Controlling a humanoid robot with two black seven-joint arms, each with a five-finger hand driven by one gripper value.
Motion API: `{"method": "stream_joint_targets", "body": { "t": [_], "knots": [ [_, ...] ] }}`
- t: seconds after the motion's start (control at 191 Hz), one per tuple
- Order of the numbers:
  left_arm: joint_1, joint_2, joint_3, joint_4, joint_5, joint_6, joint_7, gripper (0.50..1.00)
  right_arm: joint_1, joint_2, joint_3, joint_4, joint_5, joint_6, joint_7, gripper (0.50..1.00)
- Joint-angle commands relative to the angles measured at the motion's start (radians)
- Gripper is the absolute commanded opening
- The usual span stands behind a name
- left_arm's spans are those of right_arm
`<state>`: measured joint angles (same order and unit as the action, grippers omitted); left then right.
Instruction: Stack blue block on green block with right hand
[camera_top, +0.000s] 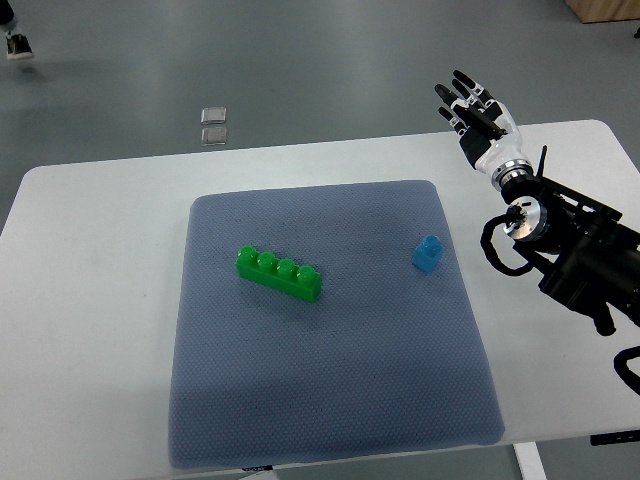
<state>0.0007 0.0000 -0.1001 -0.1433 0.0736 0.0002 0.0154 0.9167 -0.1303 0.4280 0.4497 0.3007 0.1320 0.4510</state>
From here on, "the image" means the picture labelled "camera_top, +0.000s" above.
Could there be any long green block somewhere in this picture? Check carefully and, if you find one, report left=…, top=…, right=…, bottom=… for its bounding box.
left=235, top=245, right=322, bottom=303

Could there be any person's shoe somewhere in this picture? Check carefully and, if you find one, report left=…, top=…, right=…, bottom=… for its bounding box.
left=7, top=34, right=34, bottom=61

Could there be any white table leg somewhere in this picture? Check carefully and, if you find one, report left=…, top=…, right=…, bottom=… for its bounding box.
left=513, top=442, right=547, bottom=480

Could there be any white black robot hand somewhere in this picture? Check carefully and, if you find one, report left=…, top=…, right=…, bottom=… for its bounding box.
left=434, top=70, right=533, bottom=191

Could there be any blue grey foam mat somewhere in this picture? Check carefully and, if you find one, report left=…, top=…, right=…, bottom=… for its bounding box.
left=169, top=180, right=504, bottom=469

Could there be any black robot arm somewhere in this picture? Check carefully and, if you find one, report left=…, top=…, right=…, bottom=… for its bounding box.
left=480, top=159, right=639, bottom=336

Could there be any wooden box corner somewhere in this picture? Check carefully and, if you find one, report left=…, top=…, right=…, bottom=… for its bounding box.
left=565, top=0, right=639, bottom=24

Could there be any black table control panel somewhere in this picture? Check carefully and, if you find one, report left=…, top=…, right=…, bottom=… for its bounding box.
left=590, top=430, right=640, bottom=446

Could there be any upper metal floor plate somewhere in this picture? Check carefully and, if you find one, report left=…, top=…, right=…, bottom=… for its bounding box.
left=200, top=107, right=227, bottom=125

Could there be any small blue block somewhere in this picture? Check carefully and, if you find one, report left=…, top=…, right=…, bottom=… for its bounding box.
left=412, top=235, right=444, bottom=273

